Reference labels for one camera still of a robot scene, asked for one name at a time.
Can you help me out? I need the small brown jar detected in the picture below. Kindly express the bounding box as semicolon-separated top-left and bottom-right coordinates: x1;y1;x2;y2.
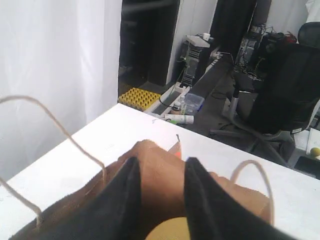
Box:
170;101;182;115

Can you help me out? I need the white tube on floor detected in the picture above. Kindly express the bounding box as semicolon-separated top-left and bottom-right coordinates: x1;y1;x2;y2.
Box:
164;114;194;125

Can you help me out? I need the brown paper bag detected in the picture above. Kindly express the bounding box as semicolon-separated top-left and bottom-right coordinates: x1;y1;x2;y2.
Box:
0;140;274;240

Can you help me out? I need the yellow tennis ball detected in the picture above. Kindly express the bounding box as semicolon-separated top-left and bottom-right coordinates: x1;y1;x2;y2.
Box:
310;147;320;159

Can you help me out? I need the clear jar with gold lid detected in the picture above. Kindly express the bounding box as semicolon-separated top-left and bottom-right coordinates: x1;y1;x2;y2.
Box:
145;217;191;240

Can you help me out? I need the grey computer tower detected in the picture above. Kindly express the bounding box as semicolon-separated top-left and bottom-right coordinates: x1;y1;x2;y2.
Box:
180;33;213;87

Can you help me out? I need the clear plastic storage box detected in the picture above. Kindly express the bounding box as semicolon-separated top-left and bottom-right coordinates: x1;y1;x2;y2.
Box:
184;93;205;116

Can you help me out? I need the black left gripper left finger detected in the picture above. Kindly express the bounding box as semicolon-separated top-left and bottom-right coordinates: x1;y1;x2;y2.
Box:
37;157;141;240

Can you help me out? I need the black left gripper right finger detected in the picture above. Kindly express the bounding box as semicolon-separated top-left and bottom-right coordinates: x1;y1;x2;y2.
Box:
184;157;292;240

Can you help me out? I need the yellow perforated crate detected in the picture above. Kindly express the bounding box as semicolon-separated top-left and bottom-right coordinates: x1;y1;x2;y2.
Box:
118;87;161;112

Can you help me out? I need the black mesh office chair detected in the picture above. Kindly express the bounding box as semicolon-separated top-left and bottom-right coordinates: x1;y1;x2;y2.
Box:
209;21;320;166

